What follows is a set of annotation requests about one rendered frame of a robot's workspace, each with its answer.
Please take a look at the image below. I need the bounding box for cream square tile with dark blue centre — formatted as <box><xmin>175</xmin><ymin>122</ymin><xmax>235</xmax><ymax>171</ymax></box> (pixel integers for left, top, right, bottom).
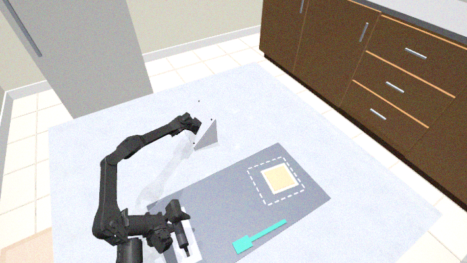
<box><xmin>261</xmin><ymin>163</ymin><xmax>298</xmax><ymax>195</ymax></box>

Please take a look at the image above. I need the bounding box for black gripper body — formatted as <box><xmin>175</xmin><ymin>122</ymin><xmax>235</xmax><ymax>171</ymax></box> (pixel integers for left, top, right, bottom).
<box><xmin>142</xmin><ymin>199</ymin><xmax>183</xmax><ymax>238</ymax></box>

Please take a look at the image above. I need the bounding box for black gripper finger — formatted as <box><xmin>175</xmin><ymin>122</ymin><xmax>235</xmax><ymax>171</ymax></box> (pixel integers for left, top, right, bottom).
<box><xmin>166</xmin><ymin>223</ymin><xmax>174</xmax><ymax>233</ymax></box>
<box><xmin>175</xmin><ymin>212</ymin><xmax>191</xmax><ymax>225</ymax></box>

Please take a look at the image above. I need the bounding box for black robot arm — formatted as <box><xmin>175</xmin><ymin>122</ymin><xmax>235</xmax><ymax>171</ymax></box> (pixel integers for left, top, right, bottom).
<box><xmin>92</xmin><ymin>112</ymin><xmax>202</xmax><ymax>263</ymax></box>

